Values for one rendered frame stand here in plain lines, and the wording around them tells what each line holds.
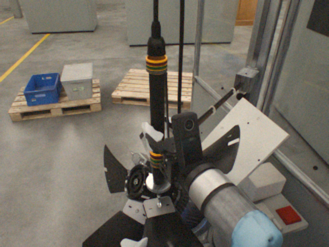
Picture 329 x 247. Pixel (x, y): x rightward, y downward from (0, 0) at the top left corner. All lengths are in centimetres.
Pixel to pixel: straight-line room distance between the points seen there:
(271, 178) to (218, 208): 88
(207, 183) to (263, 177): 85
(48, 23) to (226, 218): 782
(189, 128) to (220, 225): 17
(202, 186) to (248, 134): 53
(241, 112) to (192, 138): 56
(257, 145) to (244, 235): 54
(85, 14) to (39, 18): 127
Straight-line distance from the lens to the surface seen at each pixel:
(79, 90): 357
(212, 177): 43
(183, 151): 45
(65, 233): 227
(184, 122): 44
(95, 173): 262
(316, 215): 132
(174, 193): 83
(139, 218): 89
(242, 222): 39
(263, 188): 124
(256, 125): 93
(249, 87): 108
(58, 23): 795
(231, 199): 41
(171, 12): 609
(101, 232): 95
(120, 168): 98
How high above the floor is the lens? 183
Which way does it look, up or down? 35 degrees down
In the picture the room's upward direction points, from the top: straight up
